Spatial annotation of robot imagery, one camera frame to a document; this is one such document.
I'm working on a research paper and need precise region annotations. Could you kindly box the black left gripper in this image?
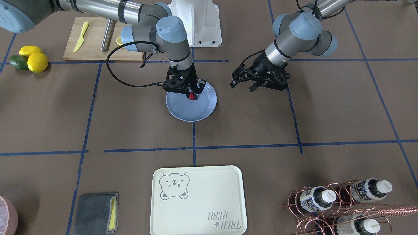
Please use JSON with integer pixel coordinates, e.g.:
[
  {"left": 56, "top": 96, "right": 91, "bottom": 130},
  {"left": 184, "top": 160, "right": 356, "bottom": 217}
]
[{"left": 230, "top": 51, "right": 291, "bottom": 92}]

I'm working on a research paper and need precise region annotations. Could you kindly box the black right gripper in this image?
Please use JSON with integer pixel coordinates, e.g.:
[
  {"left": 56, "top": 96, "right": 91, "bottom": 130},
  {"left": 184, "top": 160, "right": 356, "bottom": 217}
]
[{"left": 162, "top": 63, "right": 207, "bottom": 98}]

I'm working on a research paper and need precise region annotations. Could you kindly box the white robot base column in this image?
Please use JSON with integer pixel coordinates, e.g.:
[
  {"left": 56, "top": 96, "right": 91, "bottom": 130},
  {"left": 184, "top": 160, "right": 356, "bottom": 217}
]
[{"left": 168, "top": 0, "right": 222, "bottom": 48}]

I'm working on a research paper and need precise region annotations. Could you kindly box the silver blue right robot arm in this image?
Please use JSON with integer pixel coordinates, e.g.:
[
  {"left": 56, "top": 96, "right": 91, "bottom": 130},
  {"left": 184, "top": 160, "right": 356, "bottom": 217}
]
[{"left": 1, "top": 0, "right": 206, "bottom": 100}]

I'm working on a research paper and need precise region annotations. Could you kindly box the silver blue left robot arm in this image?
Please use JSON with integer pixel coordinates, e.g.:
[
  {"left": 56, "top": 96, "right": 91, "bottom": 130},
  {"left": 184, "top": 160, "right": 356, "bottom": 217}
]
[{"left": 230, "top": 0, "right": 350, "bottom": 92}]

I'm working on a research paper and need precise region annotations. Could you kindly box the blue ceramic plate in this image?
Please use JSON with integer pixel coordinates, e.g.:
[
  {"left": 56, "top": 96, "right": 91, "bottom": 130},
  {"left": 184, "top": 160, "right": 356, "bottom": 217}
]
[{"left": 166, "top": 82, "right": 217, "bottom": 122}]

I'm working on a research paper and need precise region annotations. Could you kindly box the lemon half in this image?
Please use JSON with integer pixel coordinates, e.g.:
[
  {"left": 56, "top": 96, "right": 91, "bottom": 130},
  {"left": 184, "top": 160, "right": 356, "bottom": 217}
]
[{"left": 116, "top": 36, "right": 123, "bottom": 46}]

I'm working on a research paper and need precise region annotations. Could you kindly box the cream bear serving tray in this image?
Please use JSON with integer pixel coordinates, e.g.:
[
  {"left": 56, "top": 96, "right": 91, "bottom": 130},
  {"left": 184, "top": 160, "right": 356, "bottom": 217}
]
[{"left": 150, "top": 165, "right": 248, "bottom": 235}]

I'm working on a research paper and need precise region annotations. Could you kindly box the wooden cutting board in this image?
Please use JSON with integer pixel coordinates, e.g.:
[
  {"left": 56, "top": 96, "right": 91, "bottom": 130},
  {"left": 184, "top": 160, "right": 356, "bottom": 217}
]
[{"left": 64, "top": 17, "right": 126, "bottom": 61}]

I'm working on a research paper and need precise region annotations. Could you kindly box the yellow plastic knife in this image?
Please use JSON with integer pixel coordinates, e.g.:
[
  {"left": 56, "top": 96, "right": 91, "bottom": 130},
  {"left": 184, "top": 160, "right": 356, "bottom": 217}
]
[{"left": 73, "top": 21, "right": 89, "bottom": 52}]

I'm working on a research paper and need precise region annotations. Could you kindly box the dark drink bottle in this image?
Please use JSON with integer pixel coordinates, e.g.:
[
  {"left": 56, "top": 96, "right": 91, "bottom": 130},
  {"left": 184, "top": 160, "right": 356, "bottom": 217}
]
[
  {"left": 349, "top": 178, "right": 393, "bottom": 203},
  {"left": 334, "top": 214, "right": 381, "bottom": 235},
  {"left": 299, "top": 186, "right": 337, "bottom": 213}
]

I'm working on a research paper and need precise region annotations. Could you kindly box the grey folded cloth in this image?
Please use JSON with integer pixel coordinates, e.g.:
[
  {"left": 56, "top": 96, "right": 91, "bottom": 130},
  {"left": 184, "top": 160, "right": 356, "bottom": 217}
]
[{"left": 73, "top": 192, "right": 119, "bottom": 235}]

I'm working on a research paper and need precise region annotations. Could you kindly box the yellow lemon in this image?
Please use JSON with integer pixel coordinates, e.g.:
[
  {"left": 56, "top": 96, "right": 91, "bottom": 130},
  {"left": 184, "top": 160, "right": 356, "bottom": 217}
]
[
  {"left": 19, "top": 45, "right": 43, "bottom": 58},
  {"left": 27, "top": 52, "right": 49, "bottom": 73}
]

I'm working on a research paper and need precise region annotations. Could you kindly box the green avocado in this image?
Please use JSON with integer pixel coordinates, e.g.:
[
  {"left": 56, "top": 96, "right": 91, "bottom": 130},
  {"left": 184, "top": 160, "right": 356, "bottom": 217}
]
[{"left": 9, "top": 55, "right": 29, "bottom": 71}]

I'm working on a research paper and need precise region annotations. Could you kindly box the pink bowl with ice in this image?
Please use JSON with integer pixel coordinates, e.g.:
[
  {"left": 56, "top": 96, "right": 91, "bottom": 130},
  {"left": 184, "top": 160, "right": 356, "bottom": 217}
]
[{"left": 0, "top": 196, "right": 18, "bottom": 235}]

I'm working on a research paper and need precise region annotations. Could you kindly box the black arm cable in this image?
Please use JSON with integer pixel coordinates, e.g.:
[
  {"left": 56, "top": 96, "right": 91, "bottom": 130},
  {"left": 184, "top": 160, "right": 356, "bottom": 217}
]
[{"left": 106, "top": 41, "right": 169, "bottom": 88}]

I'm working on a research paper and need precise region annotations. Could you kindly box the copper wire bottle rack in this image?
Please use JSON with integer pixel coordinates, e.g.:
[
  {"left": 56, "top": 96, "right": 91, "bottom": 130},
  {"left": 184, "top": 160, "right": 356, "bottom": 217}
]
[{"left": 283, "top": 186, "right": 417, "bottom": 235}]

